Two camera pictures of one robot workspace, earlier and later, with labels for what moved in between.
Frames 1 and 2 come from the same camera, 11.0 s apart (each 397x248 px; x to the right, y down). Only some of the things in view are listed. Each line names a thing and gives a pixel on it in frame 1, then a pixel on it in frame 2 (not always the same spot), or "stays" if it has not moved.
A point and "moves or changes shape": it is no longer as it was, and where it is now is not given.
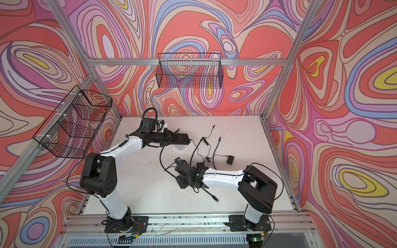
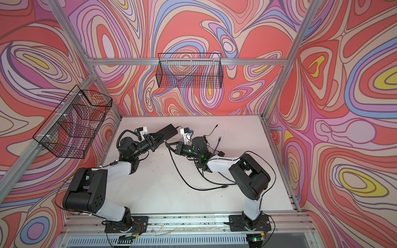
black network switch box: (182, 139) moves or changes shape
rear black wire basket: (192, 70) stays
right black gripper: (182, 184) → (179, 148)
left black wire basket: (72, 129) stays
